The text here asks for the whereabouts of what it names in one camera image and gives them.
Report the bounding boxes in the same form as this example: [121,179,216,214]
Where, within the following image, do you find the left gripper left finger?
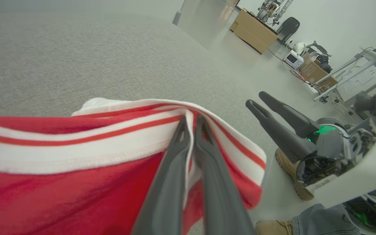
[131,116,192,235]

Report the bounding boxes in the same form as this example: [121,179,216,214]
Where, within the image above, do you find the red white basketball jersey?
[0,97,267,235]

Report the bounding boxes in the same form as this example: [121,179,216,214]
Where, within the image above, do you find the white kettle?
[292,42,306,55]

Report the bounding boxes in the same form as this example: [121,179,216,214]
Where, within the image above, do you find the small brown cardboard box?
[299,54,338,93]

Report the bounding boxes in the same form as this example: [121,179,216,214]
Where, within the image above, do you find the black office chair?
[277,17,300,45]

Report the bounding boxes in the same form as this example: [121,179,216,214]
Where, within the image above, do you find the black equipment pile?
[305,41,333,74]

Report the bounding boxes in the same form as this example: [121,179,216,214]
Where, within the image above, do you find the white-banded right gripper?
[245,91,376,210]

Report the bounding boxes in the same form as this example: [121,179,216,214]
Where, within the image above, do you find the tan suede boot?
[274,148,315,201]
[255,220,294,235]

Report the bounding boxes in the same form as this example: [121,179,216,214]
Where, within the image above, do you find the blue jeans leg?
[291,204,361,235]

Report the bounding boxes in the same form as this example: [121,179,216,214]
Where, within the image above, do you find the large brown cardboard box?
[229,8,279,54]

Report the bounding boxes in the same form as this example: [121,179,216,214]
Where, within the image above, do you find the white device with screen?
[283,50,304,69]

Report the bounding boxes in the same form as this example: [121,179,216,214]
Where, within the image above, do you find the tangled floor cables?
[328,95,360,126]

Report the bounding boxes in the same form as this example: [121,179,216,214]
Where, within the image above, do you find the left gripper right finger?
[194,115,257,235]

